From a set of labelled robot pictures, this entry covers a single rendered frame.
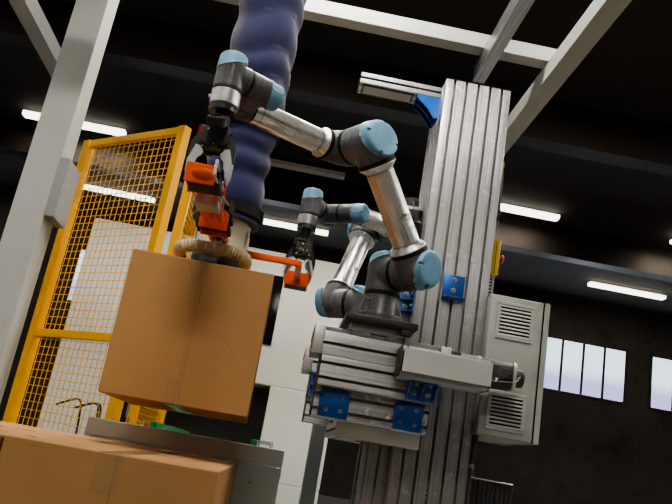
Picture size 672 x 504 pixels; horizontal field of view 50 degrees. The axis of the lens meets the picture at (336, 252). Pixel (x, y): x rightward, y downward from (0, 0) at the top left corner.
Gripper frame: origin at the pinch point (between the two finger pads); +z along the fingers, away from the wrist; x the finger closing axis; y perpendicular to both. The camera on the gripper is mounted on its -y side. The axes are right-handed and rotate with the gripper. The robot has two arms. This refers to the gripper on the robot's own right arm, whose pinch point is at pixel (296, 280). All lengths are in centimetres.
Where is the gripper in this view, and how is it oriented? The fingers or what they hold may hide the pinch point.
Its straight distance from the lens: 265.1
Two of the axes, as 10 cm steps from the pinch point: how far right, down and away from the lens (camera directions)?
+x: 9.8, 1.9, 0.4
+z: -1.7, 9.4, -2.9
